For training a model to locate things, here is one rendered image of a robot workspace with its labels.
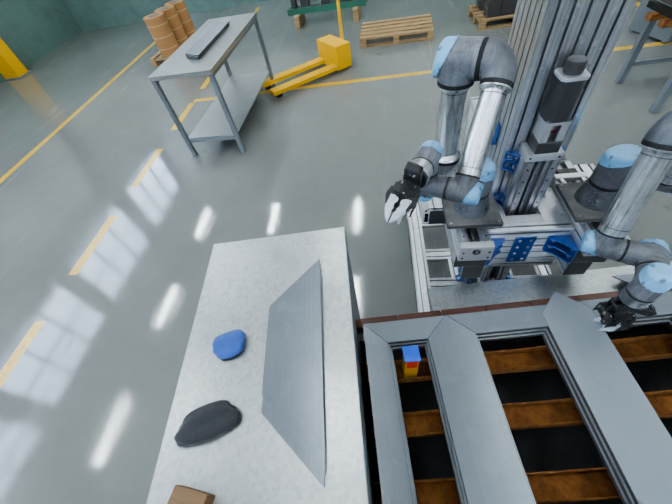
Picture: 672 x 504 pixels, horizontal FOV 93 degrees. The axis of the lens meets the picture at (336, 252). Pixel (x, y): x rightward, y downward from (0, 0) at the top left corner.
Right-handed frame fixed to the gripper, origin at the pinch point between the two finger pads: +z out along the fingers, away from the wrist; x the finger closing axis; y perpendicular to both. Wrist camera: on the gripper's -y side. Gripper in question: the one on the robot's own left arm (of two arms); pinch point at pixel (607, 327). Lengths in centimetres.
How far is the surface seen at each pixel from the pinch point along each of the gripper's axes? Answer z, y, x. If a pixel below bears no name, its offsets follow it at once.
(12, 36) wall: 27, 827, -846
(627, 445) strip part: 0.5, 14.1, 36.1
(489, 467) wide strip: 0, 55, 39
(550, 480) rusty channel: 19, 32, 42
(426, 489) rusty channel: 18, 73, 43
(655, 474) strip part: 0.5, 11.0, 43.3
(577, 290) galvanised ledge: 19.1, -10.6, -26.2
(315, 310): -21, 104, -9
